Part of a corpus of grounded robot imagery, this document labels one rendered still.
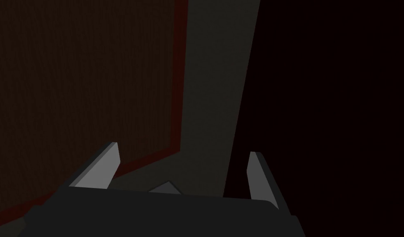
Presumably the dark brown red-edged rug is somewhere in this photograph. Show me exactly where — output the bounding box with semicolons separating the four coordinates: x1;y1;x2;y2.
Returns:
0;0;189;228

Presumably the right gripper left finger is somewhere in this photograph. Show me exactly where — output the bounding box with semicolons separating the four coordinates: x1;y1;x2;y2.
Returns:
59;142;121;190

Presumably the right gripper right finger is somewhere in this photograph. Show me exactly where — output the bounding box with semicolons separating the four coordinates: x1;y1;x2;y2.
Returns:
246;151;291;215

